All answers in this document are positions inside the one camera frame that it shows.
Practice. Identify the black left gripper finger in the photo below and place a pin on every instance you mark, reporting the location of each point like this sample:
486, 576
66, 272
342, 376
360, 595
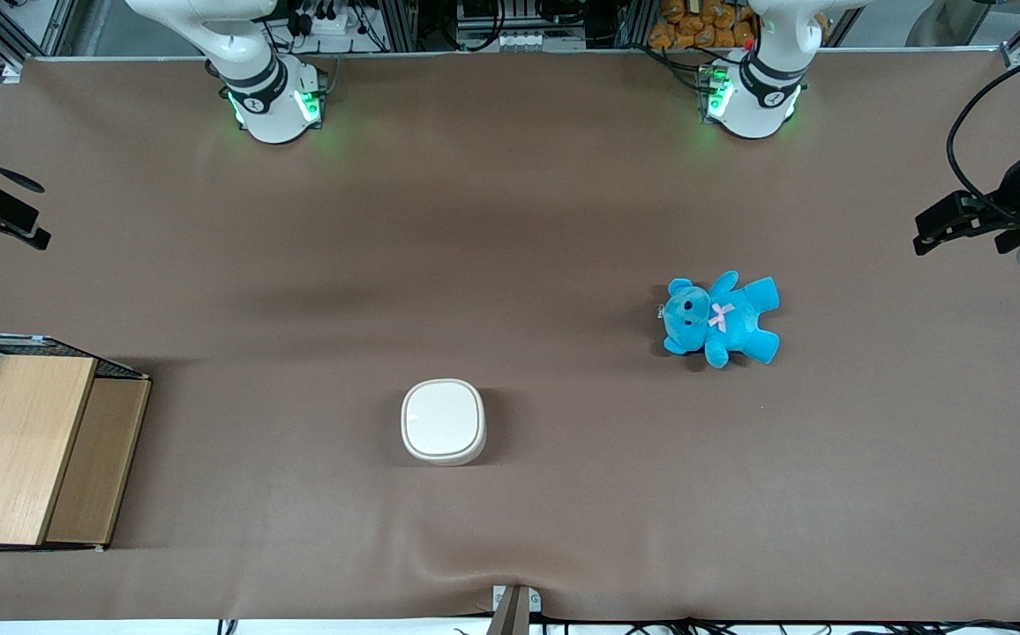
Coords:
949, 215
947, 240

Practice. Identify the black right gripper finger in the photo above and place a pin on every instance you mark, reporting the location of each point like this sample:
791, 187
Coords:
3, 210
41, 240

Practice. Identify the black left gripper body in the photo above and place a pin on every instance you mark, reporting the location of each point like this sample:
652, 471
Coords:
1007, 213

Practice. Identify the white trash can lid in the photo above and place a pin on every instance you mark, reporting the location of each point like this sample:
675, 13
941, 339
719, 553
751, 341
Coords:
442, 416

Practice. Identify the white trash can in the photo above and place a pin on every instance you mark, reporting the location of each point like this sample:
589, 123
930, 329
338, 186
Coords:
442, 423

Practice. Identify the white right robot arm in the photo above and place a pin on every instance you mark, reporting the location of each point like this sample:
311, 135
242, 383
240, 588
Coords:
267, 106

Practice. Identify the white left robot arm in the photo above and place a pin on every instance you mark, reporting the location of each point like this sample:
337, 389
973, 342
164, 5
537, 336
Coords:
753, 99

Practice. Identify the blue teddy bear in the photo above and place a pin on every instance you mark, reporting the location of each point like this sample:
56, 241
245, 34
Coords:
722, 322

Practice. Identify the orange plush toys pile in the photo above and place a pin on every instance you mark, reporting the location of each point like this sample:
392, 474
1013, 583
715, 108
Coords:
695, 22

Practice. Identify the white power strip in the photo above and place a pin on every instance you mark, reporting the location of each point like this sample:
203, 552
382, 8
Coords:
331, 24

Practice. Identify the brown table cloth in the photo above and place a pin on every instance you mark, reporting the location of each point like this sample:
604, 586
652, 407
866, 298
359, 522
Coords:
563, 220

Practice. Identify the white connector block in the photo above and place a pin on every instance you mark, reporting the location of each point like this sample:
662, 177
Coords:
523, 41

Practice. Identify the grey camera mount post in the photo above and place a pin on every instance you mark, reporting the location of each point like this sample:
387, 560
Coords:
512, 613

